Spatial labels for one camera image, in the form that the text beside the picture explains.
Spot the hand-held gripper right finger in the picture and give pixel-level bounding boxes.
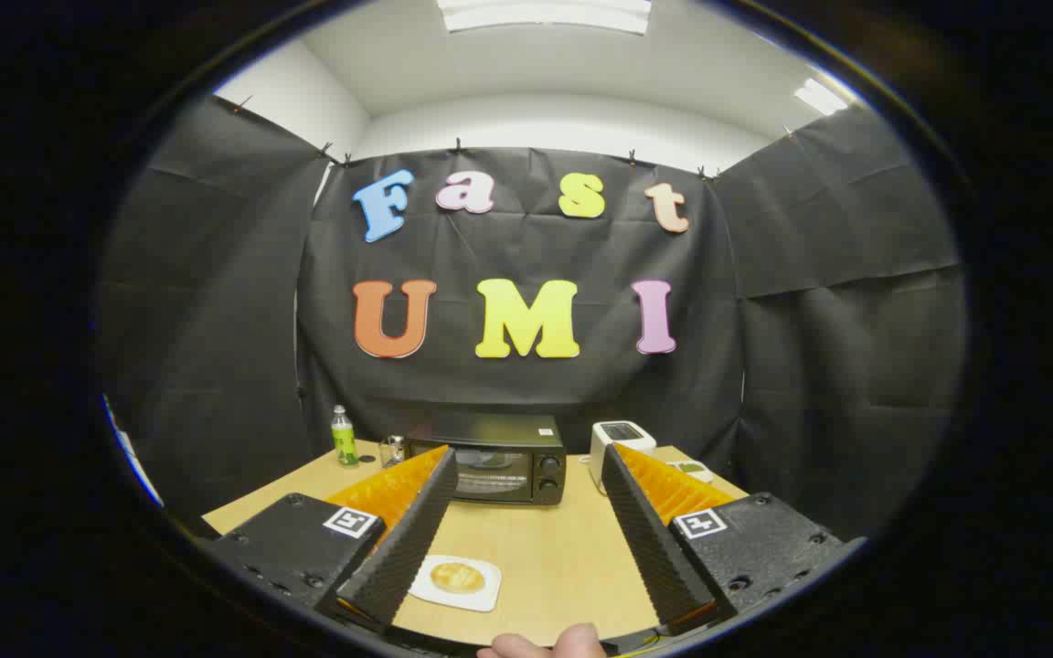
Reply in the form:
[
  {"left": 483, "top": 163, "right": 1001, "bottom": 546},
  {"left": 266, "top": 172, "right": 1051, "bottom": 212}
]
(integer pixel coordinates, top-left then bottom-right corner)
[{"left": 601, "top": 443, "right": 866, "bottom": 638}]

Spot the white pop-up toaster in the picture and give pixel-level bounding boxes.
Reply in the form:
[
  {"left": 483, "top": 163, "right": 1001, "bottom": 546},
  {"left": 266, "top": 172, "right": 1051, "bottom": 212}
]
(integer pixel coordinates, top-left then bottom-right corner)
[{"left": 589, "top": 420, "right": 657, "bottom": 494}]

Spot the white square plate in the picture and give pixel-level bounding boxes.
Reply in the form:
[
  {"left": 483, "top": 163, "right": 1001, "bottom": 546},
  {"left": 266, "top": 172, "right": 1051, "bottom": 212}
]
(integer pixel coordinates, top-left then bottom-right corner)
[{"left": 408, "top": 555, "right": 502, "bottom": 613}]

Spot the large ceiling light panel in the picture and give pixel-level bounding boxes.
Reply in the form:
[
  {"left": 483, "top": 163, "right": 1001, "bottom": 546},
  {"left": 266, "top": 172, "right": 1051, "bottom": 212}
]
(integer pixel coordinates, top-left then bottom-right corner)
[{"left": 438, "top": 0, "right": 653, "bottom": 36}]

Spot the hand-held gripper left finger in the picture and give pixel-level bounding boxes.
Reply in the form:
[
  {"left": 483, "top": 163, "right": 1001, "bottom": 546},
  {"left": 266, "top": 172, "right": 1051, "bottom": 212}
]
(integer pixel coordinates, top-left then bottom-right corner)
[{"left": 202, "top": 445, "right": 459, "bottom": 631}]

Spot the round golden bread bun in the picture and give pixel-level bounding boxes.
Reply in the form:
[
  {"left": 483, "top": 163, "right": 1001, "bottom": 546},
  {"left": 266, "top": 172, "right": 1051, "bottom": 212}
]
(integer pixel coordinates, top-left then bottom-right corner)
[{"left": 431, "top": 562, "right": 487, "bottom": 595}]

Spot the black backdrop cloth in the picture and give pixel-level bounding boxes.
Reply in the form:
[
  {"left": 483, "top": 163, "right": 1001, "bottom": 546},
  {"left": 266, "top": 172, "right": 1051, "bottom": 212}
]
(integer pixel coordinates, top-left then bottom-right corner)
[{"left": 97, "top": 91, "right": 968, "bottom": 549}]

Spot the black toaster oven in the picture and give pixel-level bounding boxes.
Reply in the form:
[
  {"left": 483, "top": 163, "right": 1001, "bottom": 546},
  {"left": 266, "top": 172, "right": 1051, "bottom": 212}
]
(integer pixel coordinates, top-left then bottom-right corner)
[{"left": 403, "top": 413, "right": 569, "bottom": 507}]

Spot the green label plastic bottle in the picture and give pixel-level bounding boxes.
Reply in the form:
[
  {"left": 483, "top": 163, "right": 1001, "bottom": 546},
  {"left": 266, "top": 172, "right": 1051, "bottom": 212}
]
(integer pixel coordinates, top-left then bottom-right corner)
[{"left": 332, "top": 405, "right": 360, "bottom": 468}]

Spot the small ceiling light panel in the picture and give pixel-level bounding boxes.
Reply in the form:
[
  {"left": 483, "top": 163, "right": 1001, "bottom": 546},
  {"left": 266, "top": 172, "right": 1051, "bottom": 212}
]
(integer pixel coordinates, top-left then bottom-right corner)
[{"left": 794, "top": 78, "right": 849, "bottom": 117}]

